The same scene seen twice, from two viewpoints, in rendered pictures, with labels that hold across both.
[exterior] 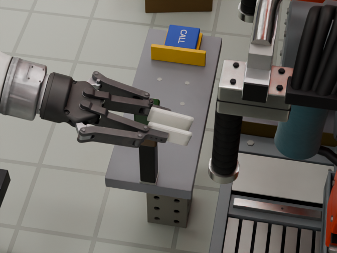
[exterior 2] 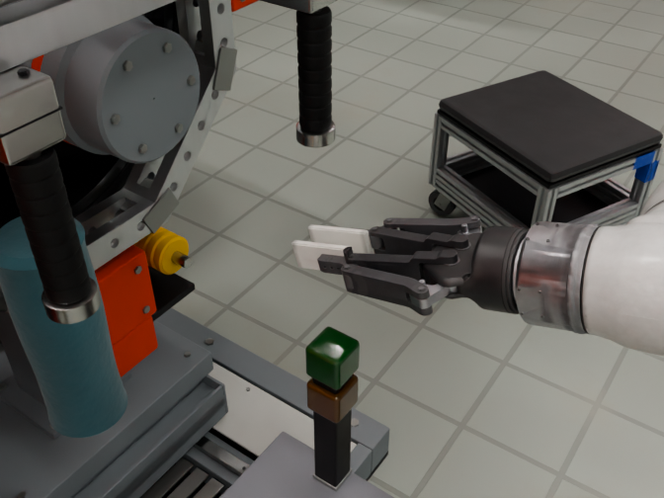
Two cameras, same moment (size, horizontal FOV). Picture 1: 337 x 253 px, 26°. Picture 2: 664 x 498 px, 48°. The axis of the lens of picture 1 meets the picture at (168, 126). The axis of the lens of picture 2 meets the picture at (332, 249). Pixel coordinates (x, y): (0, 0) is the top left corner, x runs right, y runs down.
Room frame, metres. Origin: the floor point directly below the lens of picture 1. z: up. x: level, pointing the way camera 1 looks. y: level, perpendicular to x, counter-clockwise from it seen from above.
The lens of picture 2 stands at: (1.27, 0.25, 1.17)
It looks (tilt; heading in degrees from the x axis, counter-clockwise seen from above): 38 degrees down; 205
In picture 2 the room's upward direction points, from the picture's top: straight up
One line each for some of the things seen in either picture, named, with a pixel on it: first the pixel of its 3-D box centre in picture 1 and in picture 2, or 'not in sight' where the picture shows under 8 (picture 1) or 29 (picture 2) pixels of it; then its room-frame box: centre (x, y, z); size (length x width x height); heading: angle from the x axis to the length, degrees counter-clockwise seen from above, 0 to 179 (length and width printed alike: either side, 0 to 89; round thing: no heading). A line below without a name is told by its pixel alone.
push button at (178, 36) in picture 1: (182, 39); not in sight; (1.18, -0.03, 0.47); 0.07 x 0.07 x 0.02; 79
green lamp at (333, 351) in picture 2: (147, 112); (332, 358); (0.82, 0.04, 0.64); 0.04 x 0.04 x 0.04; 79
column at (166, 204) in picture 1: (170, 159); not in sight; (1.05, 0.00, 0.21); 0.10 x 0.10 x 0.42; 79
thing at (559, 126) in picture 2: not in sight; (537, 175); (-0.35, 0.05, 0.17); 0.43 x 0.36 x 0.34; 55
